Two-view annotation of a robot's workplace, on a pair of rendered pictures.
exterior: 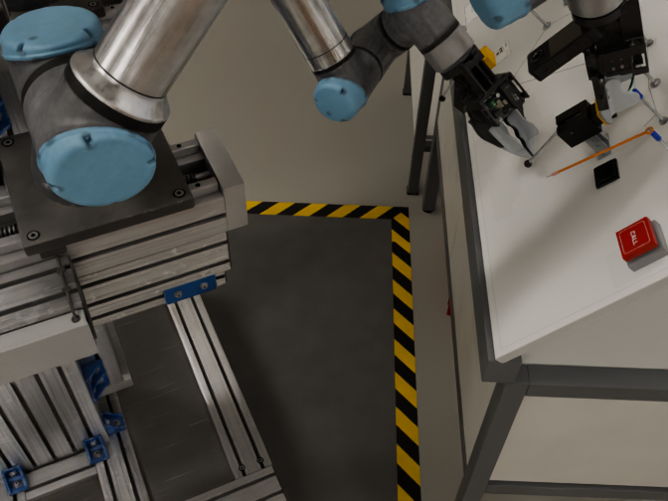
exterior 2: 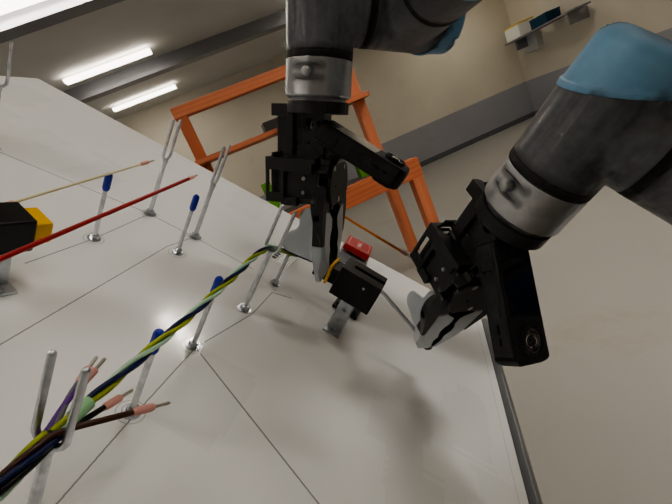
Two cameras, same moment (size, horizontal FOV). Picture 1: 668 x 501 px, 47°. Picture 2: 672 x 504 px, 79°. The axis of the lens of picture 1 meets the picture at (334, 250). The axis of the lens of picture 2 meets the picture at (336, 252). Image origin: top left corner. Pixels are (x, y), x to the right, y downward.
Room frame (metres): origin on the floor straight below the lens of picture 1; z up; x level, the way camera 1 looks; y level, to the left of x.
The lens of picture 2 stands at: (1.43, -0.23, 1.28)
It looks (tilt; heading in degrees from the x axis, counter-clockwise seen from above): 14 degrees down; 198
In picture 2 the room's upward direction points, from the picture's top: 23 degrees counter-clockwise
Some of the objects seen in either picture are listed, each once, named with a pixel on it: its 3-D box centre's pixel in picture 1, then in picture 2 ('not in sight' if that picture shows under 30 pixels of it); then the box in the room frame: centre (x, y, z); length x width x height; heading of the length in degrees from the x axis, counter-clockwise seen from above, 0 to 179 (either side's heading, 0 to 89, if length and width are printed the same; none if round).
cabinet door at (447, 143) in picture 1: (455, 130); not in sight; (1.53, -0.30, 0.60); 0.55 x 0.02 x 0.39; 0
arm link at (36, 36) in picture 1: (63, 70); not in sight; (0.76, 0.33, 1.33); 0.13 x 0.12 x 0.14; 27
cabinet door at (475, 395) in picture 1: (473, 302); not in sight; (0.98, -0.30, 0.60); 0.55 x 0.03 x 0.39; 0
